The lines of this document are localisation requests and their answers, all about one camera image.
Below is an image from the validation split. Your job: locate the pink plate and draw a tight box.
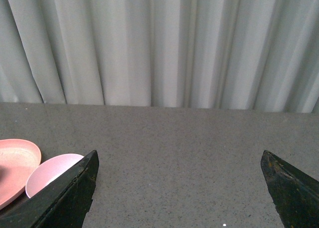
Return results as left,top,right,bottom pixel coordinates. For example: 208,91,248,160
0,139,41,209

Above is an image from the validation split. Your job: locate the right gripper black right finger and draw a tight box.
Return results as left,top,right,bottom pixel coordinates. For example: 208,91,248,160
261,150,319,228

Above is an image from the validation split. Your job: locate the pink bowl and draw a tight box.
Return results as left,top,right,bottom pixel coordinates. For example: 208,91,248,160
25,153,84,198

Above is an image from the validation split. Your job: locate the white curtain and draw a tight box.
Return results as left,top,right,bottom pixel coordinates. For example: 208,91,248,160
0,0,319,113

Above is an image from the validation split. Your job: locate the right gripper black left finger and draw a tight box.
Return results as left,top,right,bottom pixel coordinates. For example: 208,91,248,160
0,150,99,228

